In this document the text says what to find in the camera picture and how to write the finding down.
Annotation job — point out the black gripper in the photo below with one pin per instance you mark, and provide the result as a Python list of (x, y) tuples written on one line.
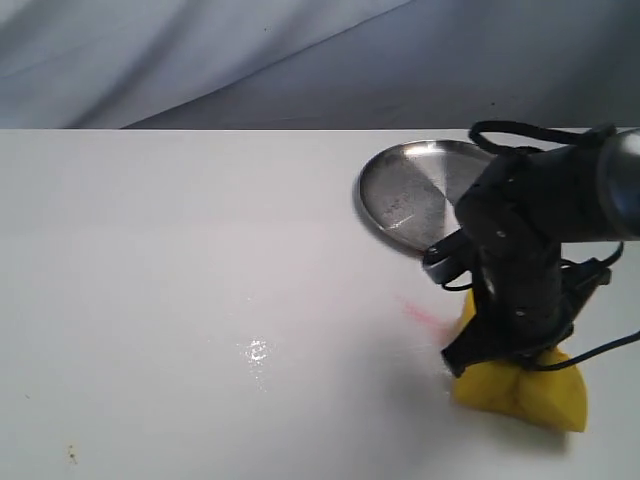
[(516, 272)]

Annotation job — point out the yellow sponge block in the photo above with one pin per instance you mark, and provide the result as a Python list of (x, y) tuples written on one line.
[(556, 400)]

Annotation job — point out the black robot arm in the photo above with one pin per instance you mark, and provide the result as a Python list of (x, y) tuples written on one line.
[(594, 197)]

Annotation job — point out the round steel plate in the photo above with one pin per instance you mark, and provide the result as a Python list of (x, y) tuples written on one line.
[(405, 195)]

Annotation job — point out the grey backdrop cloth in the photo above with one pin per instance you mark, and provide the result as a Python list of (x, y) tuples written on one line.
[(317, 64)]

